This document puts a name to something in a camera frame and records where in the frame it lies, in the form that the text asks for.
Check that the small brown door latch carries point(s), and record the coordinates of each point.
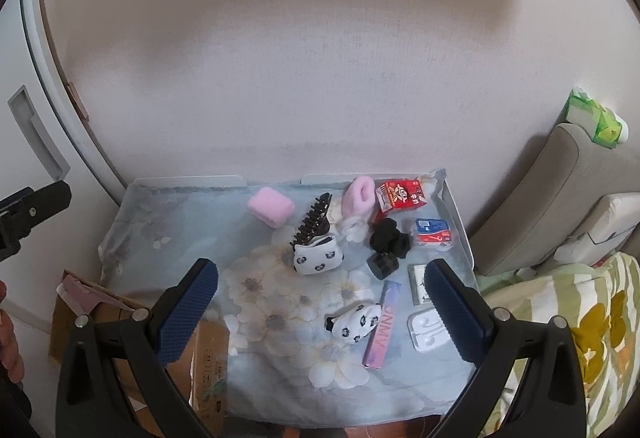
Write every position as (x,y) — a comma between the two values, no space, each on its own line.
(77,100)

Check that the white panda pouch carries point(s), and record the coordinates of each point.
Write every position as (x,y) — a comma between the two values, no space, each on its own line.
(318,258)
(355,324)

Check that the brown cardboard box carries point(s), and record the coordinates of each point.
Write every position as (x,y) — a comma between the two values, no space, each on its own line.
(210,358)

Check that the grey cushion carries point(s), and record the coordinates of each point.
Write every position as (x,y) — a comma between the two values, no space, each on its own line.
(540,198)

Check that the long pink purple box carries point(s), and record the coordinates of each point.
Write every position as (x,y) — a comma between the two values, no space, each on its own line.
(382,325)

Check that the white card packet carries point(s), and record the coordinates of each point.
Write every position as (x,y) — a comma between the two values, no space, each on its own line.
(419,283)

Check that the white pillow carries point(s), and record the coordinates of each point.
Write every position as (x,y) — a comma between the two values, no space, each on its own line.
(610,218)

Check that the blue red white packet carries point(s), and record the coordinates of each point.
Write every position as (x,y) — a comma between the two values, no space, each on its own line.
(434,234)

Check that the pale blue floral cloth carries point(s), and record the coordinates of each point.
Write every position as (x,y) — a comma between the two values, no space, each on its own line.
(200,228)

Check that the red milk carton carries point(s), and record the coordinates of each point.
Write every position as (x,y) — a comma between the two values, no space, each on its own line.
(400,197)

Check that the black hair claw clip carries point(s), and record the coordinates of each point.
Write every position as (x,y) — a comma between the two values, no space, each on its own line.
(312,220)

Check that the person's left hand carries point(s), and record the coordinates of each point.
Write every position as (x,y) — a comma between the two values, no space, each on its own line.
(9,343)

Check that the white earphones in case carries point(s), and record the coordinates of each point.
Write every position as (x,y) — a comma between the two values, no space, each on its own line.
(427,329)

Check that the black scrunchie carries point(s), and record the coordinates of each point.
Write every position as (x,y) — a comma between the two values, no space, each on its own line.
(390,237)

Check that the green yellow floral blanket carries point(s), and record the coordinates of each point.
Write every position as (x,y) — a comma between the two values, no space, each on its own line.
(600,318)

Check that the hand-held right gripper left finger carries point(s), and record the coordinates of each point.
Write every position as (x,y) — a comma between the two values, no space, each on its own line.
(187,313)

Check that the white sliding door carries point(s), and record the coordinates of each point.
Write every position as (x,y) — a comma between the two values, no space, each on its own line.
(30,57)

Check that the pink fluffy scrunchie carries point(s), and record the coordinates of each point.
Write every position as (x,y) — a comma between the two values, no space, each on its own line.
(357,198)

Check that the pink paper packet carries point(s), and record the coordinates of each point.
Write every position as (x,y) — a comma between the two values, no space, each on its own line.
(80,295)

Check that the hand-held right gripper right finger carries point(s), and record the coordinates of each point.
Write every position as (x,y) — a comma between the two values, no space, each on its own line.
(457,313)

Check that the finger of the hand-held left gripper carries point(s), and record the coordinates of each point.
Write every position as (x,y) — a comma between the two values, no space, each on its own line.
(35,208)

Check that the green tissue pack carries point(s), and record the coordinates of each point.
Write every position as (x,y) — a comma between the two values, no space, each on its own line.
(595,117)

